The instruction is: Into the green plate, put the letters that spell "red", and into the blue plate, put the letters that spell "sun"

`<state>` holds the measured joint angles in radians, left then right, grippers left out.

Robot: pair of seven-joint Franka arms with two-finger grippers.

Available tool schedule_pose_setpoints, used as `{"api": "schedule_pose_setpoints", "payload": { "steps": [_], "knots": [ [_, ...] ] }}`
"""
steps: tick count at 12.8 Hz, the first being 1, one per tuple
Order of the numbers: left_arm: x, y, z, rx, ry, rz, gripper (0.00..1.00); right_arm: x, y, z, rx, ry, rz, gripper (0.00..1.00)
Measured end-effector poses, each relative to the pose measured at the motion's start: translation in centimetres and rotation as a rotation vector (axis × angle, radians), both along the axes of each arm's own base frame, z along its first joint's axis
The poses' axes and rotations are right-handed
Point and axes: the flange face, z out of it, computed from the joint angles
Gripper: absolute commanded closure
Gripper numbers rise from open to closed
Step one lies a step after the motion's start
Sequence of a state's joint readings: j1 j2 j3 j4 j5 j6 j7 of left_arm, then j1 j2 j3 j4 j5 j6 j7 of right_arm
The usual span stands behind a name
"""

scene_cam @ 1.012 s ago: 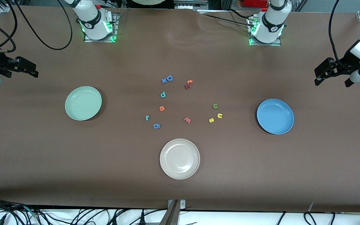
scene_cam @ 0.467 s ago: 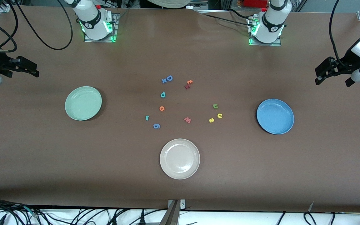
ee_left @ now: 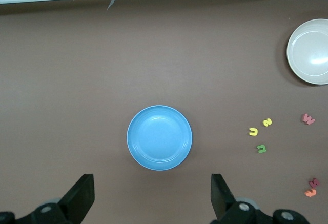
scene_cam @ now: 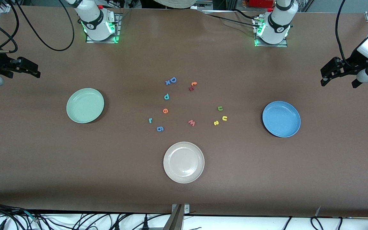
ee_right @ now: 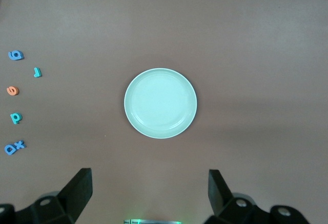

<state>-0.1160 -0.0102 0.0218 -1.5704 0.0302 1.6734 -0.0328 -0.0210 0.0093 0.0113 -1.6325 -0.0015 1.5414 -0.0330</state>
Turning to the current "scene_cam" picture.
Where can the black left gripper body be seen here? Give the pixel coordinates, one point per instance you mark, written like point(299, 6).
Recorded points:
point(352, 63)

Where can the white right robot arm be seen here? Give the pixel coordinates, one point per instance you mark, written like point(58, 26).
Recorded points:
point(96, 22)

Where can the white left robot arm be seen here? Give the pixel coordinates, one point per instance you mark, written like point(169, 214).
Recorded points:
point(278, 22)

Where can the blue plate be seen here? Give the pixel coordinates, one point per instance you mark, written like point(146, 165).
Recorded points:
point(281, 119)

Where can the pale green plate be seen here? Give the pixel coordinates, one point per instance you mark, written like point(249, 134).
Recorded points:
point(85, 105)

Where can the red box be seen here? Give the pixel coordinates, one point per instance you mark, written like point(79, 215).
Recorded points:
point(260, 3)

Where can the torn white tape scrap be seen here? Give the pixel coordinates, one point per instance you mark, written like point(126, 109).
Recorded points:
point(318, 211)

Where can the dark red foam letter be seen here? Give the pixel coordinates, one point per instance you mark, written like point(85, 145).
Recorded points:
point(191, 88)

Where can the pink foam letter w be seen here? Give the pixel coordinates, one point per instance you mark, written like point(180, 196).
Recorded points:
point(192, 123)

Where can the blue foam letter D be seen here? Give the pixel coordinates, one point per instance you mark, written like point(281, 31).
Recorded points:
point(171, 80)

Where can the brown table cover sheet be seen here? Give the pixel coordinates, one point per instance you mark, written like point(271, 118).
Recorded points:
point(184, 57)

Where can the person in beige clothing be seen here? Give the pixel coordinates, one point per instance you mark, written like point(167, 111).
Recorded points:
point(177, 2)

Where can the beige plate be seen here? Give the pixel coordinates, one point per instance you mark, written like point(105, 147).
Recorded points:
point(184, 163)

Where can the black power plug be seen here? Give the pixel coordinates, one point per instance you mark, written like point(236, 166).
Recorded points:
point(145, 223)

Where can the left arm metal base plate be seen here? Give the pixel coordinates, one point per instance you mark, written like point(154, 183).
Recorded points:
point(283, 45)

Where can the aluminium frame side rail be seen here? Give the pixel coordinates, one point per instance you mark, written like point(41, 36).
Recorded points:
point(4, 8)

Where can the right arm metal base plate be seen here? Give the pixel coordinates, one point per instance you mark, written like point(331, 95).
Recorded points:
point(89, 40)

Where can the aluminium frame crossbar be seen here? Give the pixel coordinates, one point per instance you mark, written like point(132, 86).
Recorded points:
point(212, 4)

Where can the metal angle bracket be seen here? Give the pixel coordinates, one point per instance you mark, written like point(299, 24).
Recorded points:
point(186, 209)

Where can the aluminium profile post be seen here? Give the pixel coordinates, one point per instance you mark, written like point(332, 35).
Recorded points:
point(174, 220)

